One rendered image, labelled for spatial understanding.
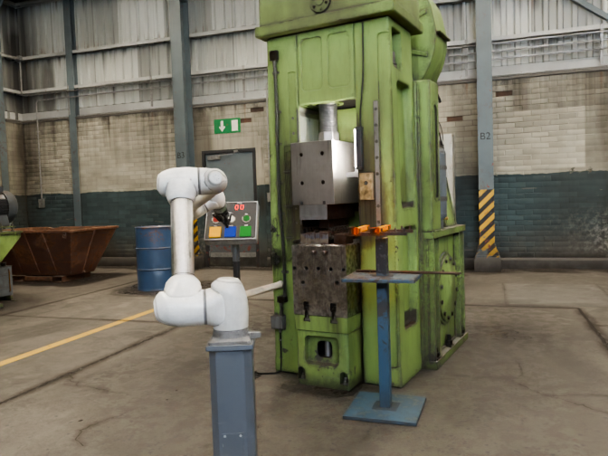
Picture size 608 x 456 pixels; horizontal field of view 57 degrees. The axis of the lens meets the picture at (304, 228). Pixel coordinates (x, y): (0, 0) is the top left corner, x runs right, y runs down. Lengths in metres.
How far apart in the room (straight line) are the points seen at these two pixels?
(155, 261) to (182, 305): 5.57
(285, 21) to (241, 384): 2.40
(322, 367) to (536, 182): 6.31
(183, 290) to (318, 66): 1.93
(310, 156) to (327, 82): 0.50
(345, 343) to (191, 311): 1.38
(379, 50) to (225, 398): 2.25
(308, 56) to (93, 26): 8.92
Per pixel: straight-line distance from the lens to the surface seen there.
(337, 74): 3.73
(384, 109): 3.56
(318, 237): 3.56
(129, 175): 11.39
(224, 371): 2.47
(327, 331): 3.57
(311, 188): 3.57
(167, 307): 2.42
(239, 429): 2.55
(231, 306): 2.41
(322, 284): 3.52
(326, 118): 3.78
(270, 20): 4.00
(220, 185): 2.65
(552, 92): 9.46
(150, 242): 7.96
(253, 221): 3.68
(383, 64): 3.61
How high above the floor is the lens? 1.21
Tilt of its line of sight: 3 degrees down
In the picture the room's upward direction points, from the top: 2 degrees counter-clockwise
